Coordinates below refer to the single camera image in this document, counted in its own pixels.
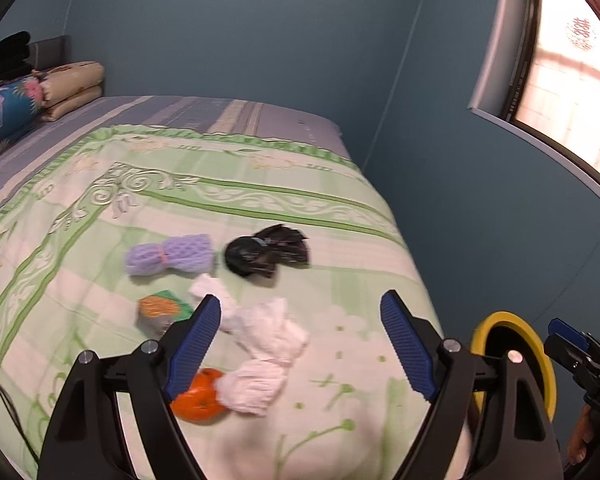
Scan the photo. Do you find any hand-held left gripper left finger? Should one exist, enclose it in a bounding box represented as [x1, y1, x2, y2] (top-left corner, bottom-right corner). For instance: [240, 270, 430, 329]
[36, 294, 222, 480]

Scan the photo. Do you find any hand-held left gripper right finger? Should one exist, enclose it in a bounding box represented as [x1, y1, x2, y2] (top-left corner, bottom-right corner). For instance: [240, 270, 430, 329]
[380, 290, 563, 480]

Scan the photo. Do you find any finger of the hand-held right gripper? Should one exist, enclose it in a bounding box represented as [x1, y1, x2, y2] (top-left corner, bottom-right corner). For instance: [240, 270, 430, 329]
[548, 317, 595, 350]
[543, 335, 590, 385]

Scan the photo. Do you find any green and orange snack packet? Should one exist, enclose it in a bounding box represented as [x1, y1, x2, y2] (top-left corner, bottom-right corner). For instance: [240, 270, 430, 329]
[138, 290, 196, 338]

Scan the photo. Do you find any orange mandarin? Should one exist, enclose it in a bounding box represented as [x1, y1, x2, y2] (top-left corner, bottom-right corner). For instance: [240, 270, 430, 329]
[170, 367, 230, 423]

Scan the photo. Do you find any yellow-rimmed black bin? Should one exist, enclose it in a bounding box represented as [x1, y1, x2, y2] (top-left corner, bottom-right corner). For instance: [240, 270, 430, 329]
[469, 311, 558, 421]

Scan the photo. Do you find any purple foam fruit net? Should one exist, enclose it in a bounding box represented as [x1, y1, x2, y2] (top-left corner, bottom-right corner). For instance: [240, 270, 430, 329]
[125, 233, 216, 276]

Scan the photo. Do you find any knotted black plastic bag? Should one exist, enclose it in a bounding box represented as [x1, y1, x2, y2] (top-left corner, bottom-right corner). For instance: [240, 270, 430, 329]
[224, 224, 311, 279]

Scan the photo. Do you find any person's right hand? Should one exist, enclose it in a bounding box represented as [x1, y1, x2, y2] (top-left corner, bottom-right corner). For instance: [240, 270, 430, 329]
[567, 404, 595, 465]

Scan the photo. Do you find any green floral blanket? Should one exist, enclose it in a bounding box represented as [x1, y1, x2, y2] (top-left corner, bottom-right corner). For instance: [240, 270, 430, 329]
[0, 125, 473, 480]

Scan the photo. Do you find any bed with striped sheet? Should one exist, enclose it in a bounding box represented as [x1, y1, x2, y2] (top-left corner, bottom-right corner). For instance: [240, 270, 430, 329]
[0, 95, 344, 231]

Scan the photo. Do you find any brown framed window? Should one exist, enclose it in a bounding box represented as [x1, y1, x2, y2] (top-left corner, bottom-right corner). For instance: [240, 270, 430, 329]
[467, 0, 600, 201]

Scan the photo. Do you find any beige folded quilt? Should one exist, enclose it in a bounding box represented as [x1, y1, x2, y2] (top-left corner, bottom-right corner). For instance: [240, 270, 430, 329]
[40, 61, 105, 122]

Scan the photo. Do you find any red window decal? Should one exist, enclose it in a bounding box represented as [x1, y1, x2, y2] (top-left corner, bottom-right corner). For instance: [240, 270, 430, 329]
[565, 17, 598, 51]

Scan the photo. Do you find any blue floral folded quilt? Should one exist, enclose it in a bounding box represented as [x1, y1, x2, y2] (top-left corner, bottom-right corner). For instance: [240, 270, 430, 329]
[0, 74, 45, 156]

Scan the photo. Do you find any grey padded headboard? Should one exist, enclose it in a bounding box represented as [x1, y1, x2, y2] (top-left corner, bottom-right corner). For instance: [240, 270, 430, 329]
[27, 35, 72, 72]

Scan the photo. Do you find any black clothing pile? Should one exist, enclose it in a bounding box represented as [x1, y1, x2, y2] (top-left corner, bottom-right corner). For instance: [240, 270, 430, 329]
[0, 31, 33, 83]

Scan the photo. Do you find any black cable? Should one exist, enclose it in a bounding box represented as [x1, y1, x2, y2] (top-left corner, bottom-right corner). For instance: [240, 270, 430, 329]
[0, 352, 41, 466]

